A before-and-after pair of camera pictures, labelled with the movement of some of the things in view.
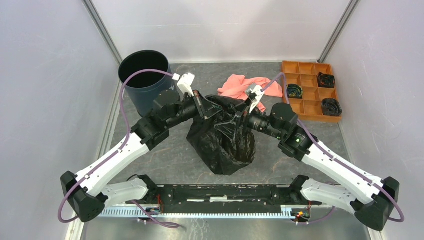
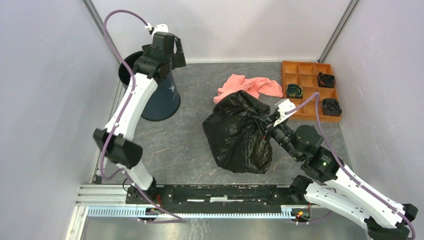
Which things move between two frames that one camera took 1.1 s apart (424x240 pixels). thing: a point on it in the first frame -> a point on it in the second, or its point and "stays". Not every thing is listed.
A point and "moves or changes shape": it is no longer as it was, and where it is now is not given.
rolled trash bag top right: [326, 80] stays
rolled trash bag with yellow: [294, 91] stays
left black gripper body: [200, 103] -> [177, 60]
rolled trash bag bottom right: [331, 107] stays
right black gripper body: [246, 120] -> [271, 119]
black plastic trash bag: [222, 154] moves or changes shape
